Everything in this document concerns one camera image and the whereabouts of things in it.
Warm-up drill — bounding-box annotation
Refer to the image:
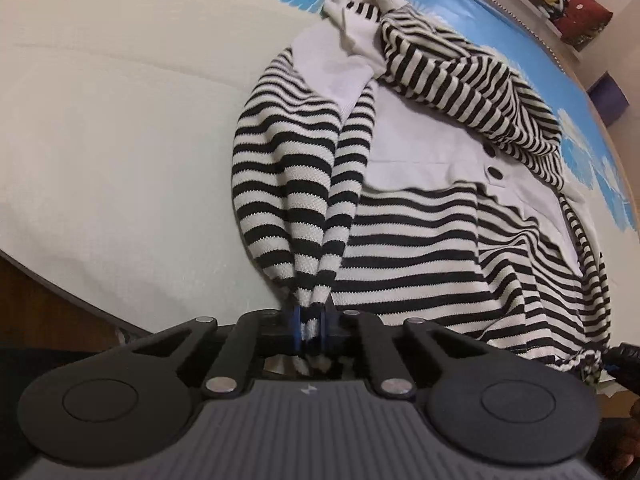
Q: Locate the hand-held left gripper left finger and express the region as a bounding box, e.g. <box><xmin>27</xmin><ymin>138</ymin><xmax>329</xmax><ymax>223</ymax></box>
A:
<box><xmin>117</xmin><ymin>307</ymin><xmax>303</xmax><ymax>398</ymax></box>

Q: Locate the black white striped hooded top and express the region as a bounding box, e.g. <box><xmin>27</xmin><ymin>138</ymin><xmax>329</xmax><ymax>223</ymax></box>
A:
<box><xmin>231</xmin><ymin>0</ymin><xmax>613</xmax><ymax>386</ymax></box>

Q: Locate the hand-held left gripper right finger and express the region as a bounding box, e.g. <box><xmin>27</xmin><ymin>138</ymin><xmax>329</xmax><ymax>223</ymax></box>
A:
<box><xmin>320</xmin><ymin>302</ymin><xmax>490</xmax><ymax>400</ymax></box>

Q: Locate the white window sill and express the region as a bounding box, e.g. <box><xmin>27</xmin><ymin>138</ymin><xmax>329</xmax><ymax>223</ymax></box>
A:
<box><xmin>460</xmin><ymin>0</ymin><xmax>586</xmax><ymax>61</ymax></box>

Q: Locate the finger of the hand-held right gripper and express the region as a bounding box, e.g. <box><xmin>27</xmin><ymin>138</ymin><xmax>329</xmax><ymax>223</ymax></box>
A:
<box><xmin>604</xmin><ymin>341</ymin><xmax>640</xmax><ymax>397</ymax></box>

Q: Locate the blue patterned bed sheet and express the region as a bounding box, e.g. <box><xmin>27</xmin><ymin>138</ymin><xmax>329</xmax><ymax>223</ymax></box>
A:
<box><xmin>0</xmin><ymin>0</ymin><xmax>640</xmax><ymax>341</ymax></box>

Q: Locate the red cushion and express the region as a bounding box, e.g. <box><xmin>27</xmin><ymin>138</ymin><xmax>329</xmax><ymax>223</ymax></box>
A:
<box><xmin>555</xmin><ymin>0</ymin><xmax>615</xmax><ymax>47</ymax></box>

